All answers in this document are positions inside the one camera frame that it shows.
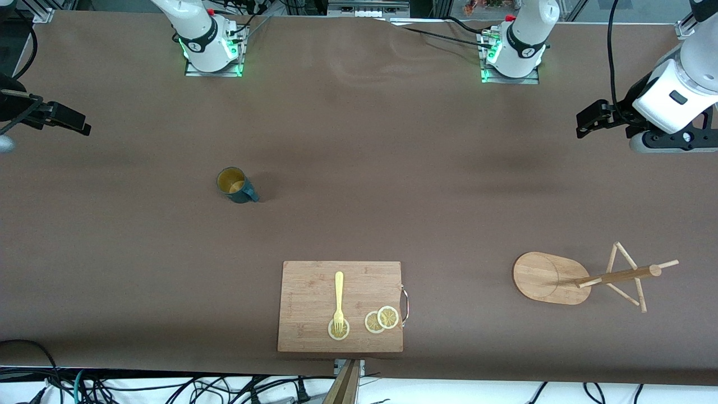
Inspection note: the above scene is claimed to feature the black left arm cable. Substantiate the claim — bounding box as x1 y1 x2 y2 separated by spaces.
609 0 636 121

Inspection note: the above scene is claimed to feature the black cable across table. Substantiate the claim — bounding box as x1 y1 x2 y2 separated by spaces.
387 17 497 50

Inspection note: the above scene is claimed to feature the grey power strip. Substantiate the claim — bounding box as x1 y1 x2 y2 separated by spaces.
328 0 411 19

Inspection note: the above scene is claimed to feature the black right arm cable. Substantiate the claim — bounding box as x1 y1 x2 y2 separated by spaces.
0 17 38 79

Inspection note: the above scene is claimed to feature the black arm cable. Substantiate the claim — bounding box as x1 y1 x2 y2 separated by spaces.
609 0 636 121
0 17 38 79

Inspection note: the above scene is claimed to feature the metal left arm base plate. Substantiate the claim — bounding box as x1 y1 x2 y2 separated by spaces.
480 31 540 85

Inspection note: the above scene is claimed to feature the yellow plastic fork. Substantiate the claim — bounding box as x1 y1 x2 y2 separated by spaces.
333 272 345 336

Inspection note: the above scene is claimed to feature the thin grey gripper cable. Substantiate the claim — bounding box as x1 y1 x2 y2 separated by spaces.
0 94 45 136

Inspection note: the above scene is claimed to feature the teal cup yellow inside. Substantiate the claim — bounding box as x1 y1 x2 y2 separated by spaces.
217 167 260 204

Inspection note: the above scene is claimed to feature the bamboo cutting board metal handle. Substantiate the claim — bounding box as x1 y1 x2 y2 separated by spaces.
277 260 410 354

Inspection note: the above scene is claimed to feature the wooden beam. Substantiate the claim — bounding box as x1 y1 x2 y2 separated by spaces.
323 359 361 404

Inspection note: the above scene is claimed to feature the wooden mug rack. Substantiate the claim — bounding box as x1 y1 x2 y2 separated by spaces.
512 241 680 314

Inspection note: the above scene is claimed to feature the black looped floor cable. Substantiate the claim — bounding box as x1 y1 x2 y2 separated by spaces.
0 338 62 404

